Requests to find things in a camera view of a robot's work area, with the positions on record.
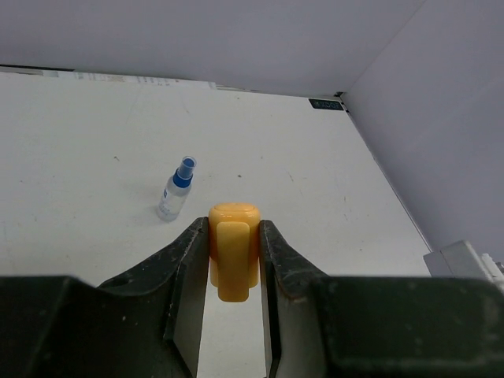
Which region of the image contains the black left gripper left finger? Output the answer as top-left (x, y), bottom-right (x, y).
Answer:
top-left (1, 217), bottom-right (209, 377)

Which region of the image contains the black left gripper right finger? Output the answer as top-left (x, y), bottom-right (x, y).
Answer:
top-left (259, 220), bottom-right (503, 377)

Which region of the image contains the yellow highlighter cap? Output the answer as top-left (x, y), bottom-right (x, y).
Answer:
top-left (209, 202), bottom-right (261, 302)

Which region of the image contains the clear blue spray bottle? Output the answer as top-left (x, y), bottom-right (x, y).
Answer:
top-left (157, 156), bottom-right (197, 222)

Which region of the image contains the right table label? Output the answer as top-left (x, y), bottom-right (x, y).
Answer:
top-left (309, 98), bottom-right (345, 111)

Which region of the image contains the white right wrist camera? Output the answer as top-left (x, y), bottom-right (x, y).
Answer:
top-left (424, 240), bottom-right (503, 285)

